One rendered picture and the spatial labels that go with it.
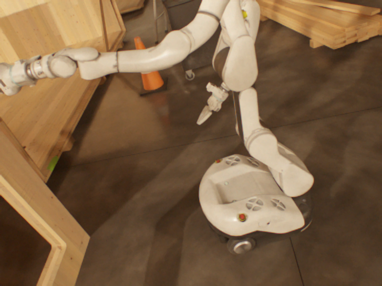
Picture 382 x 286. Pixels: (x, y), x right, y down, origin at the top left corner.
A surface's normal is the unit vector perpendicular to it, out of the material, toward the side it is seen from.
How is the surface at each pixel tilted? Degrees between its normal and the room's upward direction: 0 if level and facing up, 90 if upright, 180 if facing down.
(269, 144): 90
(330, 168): 0
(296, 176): 90
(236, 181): 0
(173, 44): 69
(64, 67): 90
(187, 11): 90
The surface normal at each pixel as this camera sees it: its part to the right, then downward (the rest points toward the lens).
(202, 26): 0.03, 0.14
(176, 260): -0.26, -0.77
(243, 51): 0.13, 0.56
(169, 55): 0.01, 0.38
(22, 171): 0.96, -0.16
